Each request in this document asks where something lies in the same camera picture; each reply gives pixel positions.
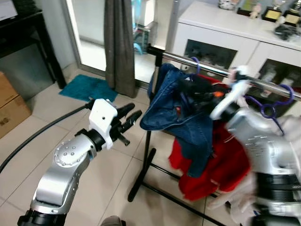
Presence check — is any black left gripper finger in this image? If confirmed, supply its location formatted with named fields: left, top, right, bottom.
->
left=122, top=110, right=143, bottom=133
left=116, top=103, right=136, bottom=119

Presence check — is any purple hanger hook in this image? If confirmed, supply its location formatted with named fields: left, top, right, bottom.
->
left=190, top=56, right=202, bottom=77

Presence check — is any blue denim garment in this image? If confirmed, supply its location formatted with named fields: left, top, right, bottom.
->
left=140, top=63, right=222, bottom=178

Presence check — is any teal floor mat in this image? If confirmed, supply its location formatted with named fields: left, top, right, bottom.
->
left=58, top=74, right=119, bottom=104

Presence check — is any black metal clothes rack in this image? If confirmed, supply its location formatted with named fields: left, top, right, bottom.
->
left=127, top=44, right=301, bottom=226

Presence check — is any grey brown curtain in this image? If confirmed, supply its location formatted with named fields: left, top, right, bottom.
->
left=103, top=0, right=137, bottom=99

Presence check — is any white glass-door cabinet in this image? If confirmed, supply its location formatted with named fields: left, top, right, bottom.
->
left=169, top=0, right=301, bottom=118

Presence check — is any red hanging garment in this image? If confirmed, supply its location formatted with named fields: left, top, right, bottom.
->
left=168, top=74, right=253, bottom=202

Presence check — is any white patterned mug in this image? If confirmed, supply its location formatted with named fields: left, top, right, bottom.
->
left=218, top=0, right=238, bottom=10

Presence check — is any small pale figurine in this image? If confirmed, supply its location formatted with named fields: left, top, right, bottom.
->
left=249, top=4, right=261, bottom=20

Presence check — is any grey robot foot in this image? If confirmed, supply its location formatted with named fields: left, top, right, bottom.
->
left=100, top=215, right=126, bottom=226

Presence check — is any black gold trophy plaque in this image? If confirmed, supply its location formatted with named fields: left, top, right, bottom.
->
left=262, top=5, right=282, bottom=23
left=282, top=1, right=301, bottom=27

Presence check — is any brown cardboard box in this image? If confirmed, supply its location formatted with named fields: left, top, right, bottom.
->
left=0, top=71, right=32, bottom=140

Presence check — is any plain white t-shirt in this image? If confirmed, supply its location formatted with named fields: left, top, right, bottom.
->
left=207, top=92, right=301, bottom=224

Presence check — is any black side table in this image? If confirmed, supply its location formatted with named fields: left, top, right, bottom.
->
left=0, top=8, right=67, bottom=90

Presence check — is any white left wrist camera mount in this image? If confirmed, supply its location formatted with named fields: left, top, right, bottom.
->
left=88, top=98, right=119, bottom=150

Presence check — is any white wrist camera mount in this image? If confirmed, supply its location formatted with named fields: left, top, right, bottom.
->
left=210, top=65, right=253, bottom=121
left=88, top=98, right=119, bottom=150

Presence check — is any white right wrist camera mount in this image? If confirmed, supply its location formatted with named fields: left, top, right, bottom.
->
left=210, top=65, right=253, bottom=121

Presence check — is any purple wire hanger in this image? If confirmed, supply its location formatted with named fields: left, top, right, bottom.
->
left=244, top=83, right=295, bottom=138

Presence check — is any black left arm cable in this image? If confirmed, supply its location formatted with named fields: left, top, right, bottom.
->
left=0, top=101, right=96, bottom=174

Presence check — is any black bundle of straps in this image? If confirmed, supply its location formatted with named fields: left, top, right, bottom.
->
left=274, top=24, right=300, bottom=41

